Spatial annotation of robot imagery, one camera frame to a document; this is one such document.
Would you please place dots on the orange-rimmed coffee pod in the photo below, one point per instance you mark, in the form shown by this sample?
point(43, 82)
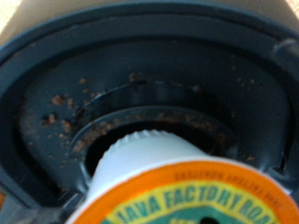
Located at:
point(149, 158)

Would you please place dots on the black Keurig coffee machine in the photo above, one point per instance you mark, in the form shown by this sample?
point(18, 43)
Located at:
point(155, 62)

